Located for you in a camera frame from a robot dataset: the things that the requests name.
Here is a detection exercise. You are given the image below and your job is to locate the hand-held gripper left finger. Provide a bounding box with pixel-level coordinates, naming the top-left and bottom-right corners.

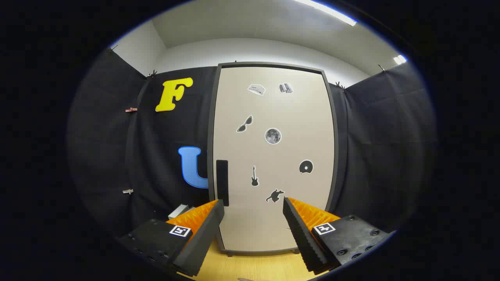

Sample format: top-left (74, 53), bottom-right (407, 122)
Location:
top-left (116, 199), bottom-right (226, 278)

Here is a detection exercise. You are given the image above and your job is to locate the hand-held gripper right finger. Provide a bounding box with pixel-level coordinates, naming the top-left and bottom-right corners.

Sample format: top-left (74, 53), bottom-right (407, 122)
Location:
top-left (282, 196), bottom-right (392, 276)

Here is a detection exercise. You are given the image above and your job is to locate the black door handle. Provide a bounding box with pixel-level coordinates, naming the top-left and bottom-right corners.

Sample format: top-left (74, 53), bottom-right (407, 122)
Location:
top-left (216, 159), bottom-right (229, 207)

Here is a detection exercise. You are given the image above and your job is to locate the green book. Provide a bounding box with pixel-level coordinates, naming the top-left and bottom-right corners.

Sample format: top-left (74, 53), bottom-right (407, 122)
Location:
top-left (168, 204), bottom-right (191, 220)

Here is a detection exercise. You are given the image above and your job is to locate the dark grey cabinet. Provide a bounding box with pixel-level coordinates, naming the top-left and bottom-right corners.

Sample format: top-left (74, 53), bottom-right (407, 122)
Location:
top-left (207, 61), bottom-right (339, 257)

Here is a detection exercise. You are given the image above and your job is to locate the black backdrop cloth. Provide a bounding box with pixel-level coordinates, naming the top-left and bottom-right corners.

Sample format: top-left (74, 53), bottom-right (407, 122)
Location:
top-left (66, 49), bottom-right (437, 238)

